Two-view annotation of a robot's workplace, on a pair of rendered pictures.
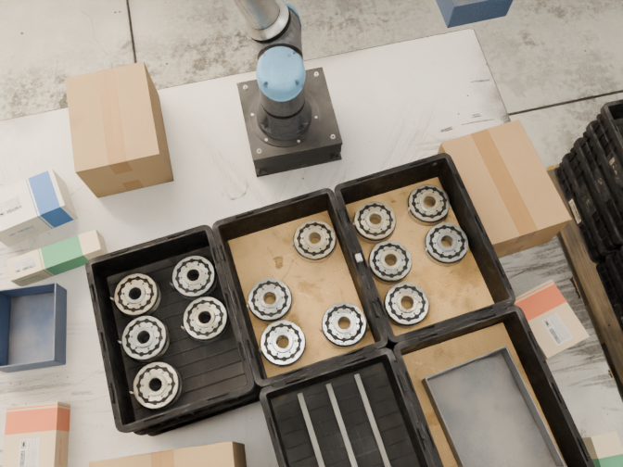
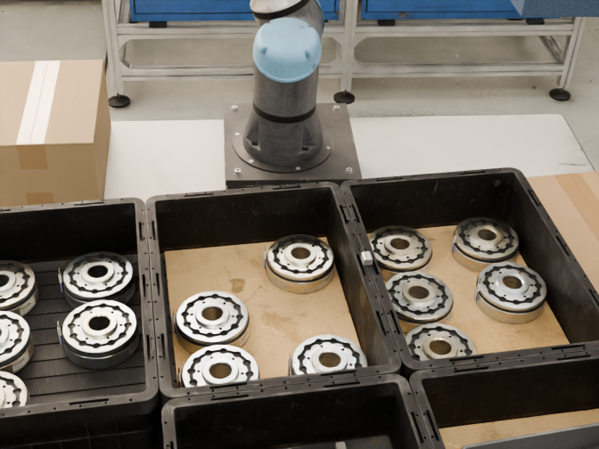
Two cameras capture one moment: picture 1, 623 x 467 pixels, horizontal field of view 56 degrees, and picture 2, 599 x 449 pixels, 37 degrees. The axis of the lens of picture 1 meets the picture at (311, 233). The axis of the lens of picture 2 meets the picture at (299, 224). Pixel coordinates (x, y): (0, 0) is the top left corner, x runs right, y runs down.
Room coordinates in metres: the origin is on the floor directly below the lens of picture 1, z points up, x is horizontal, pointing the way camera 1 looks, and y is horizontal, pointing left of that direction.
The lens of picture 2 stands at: (-0.53, -0.05, 1.77)
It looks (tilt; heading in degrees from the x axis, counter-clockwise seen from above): 39 degrees down; 3
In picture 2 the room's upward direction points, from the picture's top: 2 degrees clockwise
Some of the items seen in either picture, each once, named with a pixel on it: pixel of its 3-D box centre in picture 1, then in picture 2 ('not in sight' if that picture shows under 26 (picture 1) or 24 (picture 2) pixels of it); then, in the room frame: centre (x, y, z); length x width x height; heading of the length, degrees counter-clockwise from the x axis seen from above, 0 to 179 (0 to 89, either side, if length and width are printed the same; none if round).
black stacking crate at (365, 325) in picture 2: (298, 288); (260, 307); (0.38, 0.04, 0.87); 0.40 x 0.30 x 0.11; 15
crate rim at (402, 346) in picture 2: (420, 243); (468, 260); (0.46, -0.25, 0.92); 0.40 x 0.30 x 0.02; 15
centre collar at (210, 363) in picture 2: (282, 342); (220, 371); (0.26, 0.08, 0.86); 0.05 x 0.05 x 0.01
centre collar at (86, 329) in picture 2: (204, 317); (99, 324); (0.33, 0.26, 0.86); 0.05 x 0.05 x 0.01
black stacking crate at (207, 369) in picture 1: (172, 328); (43, 329); (0.31, 0.33, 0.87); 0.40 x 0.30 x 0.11; 15
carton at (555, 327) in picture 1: (544, 321); not in sight; (0.30, -0.57, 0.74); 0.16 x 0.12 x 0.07; 22
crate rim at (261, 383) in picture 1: (297, 282); (261, 281); (0.38, 0.04, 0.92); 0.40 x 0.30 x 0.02; 15
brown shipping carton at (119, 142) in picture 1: (120, 130); (45, 134); (0.90, 0.52, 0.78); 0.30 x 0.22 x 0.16; 10
